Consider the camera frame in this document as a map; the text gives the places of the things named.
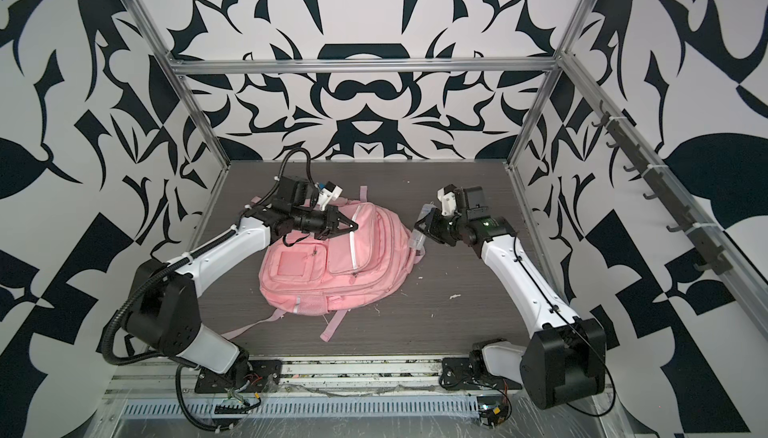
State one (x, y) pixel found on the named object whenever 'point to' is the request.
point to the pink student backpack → (350, 270)
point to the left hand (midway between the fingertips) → (360, 222)
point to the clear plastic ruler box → (417, 243)
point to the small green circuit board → (492, 410)
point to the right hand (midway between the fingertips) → (418, 223)
